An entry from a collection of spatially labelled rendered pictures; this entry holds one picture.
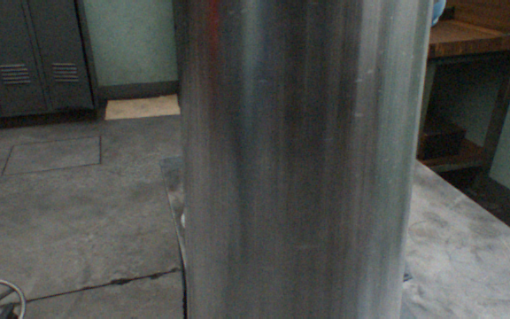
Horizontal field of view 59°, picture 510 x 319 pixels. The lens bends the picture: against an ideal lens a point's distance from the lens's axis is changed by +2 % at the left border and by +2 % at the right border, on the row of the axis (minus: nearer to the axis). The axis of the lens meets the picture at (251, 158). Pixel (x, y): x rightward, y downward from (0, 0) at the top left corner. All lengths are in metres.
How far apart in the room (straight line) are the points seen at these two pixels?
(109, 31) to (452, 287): 3.41
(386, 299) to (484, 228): 0.80
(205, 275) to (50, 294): 1.88
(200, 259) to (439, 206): 0.85
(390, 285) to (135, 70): 3.81
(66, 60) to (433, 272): 2.91
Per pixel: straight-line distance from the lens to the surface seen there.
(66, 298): 1.99
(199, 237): 0.15
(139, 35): 3.87
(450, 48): 2.14
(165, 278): 1.96
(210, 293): 0.16
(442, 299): 0.77
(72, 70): 3.37
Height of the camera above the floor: 1.30
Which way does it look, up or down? 28 degrees down
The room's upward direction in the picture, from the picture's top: straight up
